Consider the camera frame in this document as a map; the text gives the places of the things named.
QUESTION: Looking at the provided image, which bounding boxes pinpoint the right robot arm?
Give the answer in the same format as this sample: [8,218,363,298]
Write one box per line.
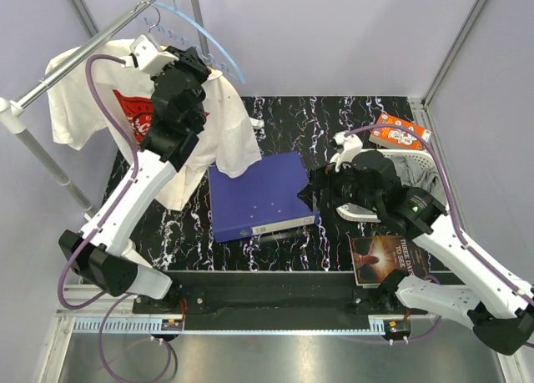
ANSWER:
[298,150,533,355]

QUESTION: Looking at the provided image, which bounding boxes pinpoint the blue ring binder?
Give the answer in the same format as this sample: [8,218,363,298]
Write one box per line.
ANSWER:
[208,151,319,243]

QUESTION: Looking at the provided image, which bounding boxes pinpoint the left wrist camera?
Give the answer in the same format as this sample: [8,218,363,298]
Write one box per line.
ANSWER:
[122,35,179,75]

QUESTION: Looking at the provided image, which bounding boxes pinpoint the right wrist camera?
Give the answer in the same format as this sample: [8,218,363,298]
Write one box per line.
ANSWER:
[330,132,363,172]

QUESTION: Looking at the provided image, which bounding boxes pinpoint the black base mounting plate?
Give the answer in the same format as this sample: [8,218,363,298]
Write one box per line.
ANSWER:
[78,270,429,332]

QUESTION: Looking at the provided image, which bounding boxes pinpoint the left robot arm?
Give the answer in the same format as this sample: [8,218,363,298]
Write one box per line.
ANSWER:
[58,43,210,313]

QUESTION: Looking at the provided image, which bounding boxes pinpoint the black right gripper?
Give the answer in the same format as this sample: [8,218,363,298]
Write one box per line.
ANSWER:
[297,157,382,213]

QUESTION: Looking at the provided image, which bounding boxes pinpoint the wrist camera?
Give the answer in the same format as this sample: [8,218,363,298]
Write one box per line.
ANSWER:
[122,35,179,75]
[330,132,363,172]

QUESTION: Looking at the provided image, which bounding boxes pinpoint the light blue plastic hanger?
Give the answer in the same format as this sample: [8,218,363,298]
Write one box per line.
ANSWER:
[135,0,247,85]

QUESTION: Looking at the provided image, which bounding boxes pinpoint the dark brown book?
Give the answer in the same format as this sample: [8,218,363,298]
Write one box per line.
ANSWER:
[350,235,430,288]

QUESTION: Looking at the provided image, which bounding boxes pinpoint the grey t shirt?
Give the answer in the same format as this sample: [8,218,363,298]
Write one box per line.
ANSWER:
[390,156,443,193]

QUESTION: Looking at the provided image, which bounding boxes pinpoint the white plastic basket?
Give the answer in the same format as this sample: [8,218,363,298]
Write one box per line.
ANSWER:
[333,150,446,232]

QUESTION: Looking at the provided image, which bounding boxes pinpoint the white t shirt red print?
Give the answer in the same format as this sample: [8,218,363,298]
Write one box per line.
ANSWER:
[48,39,261,211]

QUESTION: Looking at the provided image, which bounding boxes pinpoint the metal clothes rack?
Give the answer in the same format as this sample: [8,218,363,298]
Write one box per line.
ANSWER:
[0,0,264,275]

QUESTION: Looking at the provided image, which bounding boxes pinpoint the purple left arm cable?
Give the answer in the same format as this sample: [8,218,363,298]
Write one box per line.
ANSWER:
[56,53,179,380]

